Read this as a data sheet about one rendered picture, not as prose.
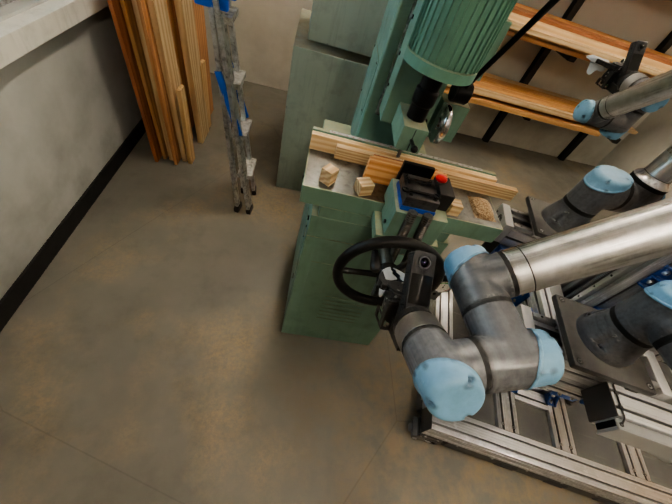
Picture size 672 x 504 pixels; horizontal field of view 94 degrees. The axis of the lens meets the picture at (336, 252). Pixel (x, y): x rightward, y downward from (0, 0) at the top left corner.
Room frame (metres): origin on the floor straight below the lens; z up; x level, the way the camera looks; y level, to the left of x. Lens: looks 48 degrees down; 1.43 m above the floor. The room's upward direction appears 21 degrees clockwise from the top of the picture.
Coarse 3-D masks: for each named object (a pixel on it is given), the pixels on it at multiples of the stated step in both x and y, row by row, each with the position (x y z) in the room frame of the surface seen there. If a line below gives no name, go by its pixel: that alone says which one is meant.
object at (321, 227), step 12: (324, 120) 1.20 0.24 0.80; (348, 132) 1.18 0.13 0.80; (312, 204) 0.70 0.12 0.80; (312, 216) 0.66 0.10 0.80; (312, 228) 0.66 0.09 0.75; (324, 228) 0.67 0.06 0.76; (336, 228) 0.68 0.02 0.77; (348, 228) 0.68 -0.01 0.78; (360, 228) 0.69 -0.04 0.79; (336, 240) 0.68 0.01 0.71; (348, 240) 0.69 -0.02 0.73; (360, 240) 0.70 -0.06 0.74
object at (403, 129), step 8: (400, 104) 0.93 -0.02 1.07; (408, 104) 0.94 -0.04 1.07; (400, 112) 0.89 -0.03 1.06; (392, 120) 0.94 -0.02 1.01; (400, 120) 0.86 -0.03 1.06; (408, 120) 0.85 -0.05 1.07; (392, 128) 0.91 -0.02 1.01; (400, 128) 0.83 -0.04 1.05; (408, 128) 0.81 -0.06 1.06; (416, 128) 0.82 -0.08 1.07; (424, 128) 0.84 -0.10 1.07; (400, 136) 0.81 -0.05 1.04; (408, 136) 0.82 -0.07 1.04; (416, 136) 0.82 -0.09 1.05; (424, 136) 0.83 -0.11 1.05; (400, 144) 0.81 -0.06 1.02; (408, 144) 0.82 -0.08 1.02; (416, 144) 0.82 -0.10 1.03; (416, 152) 0.83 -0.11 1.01
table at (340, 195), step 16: (320, 160) 0.78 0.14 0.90; (336, 160) 0.81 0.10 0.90; (304, 176) 0.68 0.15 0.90; (352, 176) 0.76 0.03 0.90; (304, 192) 0.65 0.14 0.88; (320, 192) 0.66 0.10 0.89; (336, 192) 0.67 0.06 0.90; (352, 192) 0.69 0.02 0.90; (384, 192) 0.75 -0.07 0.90; (464, 192) 0.90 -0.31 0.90; (336, 208) 0.67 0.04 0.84; (352, 208) 0.68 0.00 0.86; (368, 208) 0.69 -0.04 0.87; (464, 208) 0.82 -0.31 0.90; (448, 224) 0.75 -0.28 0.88; (464, 224) 0.76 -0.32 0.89; (480, 224) 0.77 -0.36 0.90; (496, 224) 0.80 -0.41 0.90; (480, 240) 0.78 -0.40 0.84
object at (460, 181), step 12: (336, 156) 0.82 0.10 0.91; (348, 156) 0.82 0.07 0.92; (360, 156) 0.83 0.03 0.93; (384, 156) 0.86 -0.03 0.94; (456, 180) 0.91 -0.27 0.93; (468, 180) 0.91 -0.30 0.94; (480, 180) 0.93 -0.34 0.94; (480, 192) 0.93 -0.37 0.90; (492, 192) 0.94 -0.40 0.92; (504, 192) 0.94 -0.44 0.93; (516, 192) 0.95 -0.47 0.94
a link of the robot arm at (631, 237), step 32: (608, 224) 0.42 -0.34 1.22; (640, 224) 0.42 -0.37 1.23; (448, 256) 0.39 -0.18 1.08; (480, 256) 0.38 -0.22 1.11; (512, 256) 0.38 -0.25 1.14; (544, 256) 0.38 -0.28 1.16; (576, 256) 0.38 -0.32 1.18; (608, 256) 0.38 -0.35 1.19; (640, 256) 0.39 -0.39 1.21; (480, 288) 0.33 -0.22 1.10; (512, 288) 0.34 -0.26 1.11; (544, 288) 0.36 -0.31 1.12
